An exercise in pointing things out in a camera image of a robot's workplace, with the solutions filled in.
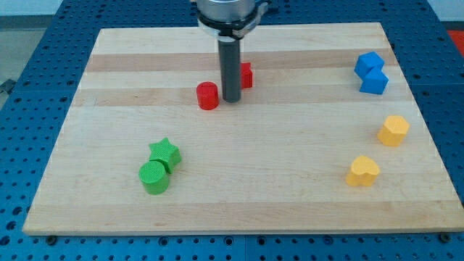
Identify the lower blue cube block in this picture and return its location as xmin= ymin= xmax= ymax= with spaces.
xmin=360 ymin=67 xmax=389 ymax=95

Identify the blue cube block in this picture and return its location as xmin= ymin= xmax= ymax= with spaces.
xmin=360 ymin=67 xmax=389 ymax=95
xmin=354 ymin=51 xmax=385 ymax=79

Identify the yellow hexagon block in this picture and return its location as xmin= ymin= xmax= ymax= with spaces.
xmin=377 ymin=115 xmax=410 ymax=147

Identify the wooden board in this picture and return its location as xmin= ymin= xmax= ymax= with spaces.
xmin=23 ymin=22 xmax=463 ymax=236

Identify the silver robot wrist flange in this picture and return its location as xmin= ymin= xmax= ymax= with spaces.
xmin=195 ymin=0 xmax=271 ymax=40

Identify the red star block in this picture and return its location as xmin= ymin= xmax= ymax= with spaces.
xmin=241 ymin=62 xmax=254 ymax=88

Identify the upper blue cube block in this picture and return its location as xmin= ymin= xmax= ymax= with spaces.
xmin=354 ymin=51 xmax=385 ymax=79

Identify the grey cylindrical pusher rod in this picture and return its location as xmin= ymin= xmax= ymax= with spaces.
xmin=218 ymin=41 xmax=241 ymax=103

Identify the red cylinder block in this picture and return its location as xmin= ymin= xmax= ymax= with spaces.
xmin=196 ymin=81 xmax=219 ymax=110

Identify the green cylinder block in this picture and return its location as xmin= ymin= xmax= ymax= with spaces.
xmin=138 ymin=161 xmax=170 ymax=195

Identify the yellow heart block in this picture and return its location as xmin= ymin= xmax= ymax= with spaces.
xmin=345 ymin=155 xmax=381 ymax=186

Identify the green star block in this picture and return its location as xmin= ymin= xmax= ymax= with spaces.
xmin=149 ymin=137 xmax=182 ymax=174

